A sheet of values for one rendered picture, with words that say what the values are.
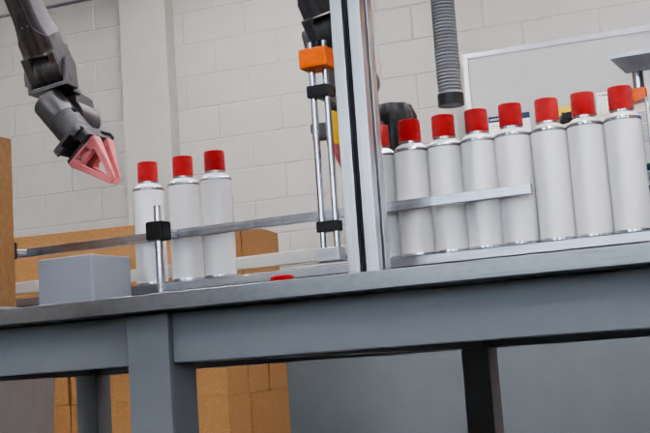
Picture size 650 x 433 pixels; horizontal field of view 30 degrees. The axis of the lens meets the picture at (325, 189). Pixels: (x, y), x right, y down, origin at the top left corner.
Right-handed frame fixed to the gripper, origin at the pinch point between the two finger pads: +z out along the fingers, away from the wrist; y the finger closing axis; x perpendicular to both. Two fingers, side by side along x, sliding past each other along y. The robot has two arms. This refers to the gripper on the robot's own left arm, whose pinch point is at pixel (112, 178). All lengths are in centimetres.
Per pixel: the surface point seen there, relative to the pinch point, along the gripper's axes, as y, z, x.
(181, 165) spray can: -1.3, 9.2, -10.8
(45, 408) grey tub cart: 193, -77, 154
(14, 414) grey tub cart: 157, -67, 143
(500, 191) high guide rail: -5, 52, -44
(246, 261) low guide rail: 3.3, 26.9, -6.8
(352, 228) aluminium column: -17, 44, -28
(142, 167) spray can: -1.2, 3.9, -5.6
